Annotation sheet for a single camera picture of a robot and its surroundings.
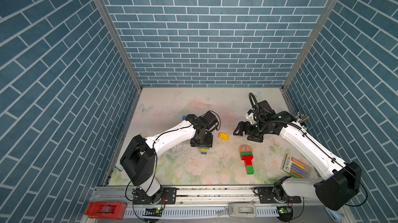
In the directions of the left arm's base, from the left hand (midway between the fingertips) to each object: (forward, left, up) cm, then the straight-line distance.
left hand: (210, 148), depth 81 cm
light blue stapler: (-28, -55, -5) cm, 62 cm away
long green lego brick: (0, +3, +1) cm, 4 cm away
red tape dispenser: (-27, +41, -3) cm, 49 cm away
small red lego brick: (-5, -21, -5) cm, 22 cm away
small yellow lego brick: (0, +3, -2) cm, 4 cm away
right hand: (+3, -15, +9) cm, 18 cm away
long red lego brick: (-3, -20, -6) cm, 21 cm away
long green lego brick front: (0, -21, -7) cm, 22 cm away
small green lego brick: (-9, -21, -7) cm, 24 cm away
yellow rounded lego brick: (+11, -9, -7) cm, 15 cm away
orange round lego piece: (+2, -20, -5) cm, 21 cm away
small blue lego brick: (+1, +3, -9) cm, 9 cm away
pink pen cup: (+14, -50, +9) cm, 53 cm away
